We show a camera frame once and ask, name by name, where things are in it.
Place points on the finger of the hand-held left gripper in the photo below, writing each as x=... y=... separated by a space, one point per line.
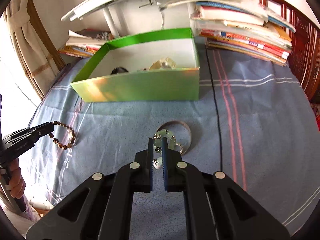
x=42 y=134
x=40 y=127

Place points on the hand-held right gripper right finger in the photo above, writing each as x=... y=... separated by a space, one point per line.
x=165 y=165

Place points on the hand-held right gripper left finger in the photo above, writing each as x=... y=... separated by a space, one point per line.
x=150 y=165

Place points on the silver bangle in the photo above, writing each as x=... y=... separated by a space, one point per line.
x=175 y=122

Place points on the green cardboard box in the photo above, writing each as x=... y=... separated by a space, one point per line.
x=150 y=87

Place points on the black wristwatch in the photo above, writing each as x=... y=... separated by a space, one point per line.
x=119 y=70

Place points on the white wristwatch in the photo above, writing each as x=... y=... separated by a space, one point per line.
x=162 y=63

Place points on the person's left hand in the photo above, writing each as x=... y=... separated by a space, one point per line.
x=17 y=182

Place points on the beige curtain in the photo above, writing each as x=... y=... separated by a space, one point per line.
x=25 y=42

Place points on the small stack of books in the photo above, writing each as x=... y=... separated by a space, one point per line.
x=85 y=47

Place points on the white desk shelf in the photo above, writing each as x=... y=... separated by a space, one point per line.
x=112 y=0

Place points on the tall stack of books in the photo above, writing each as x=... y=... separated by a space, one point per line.
x=250 y=42

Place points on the red wooden bench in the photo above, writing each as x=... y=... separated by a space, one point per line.
x=300 y=42

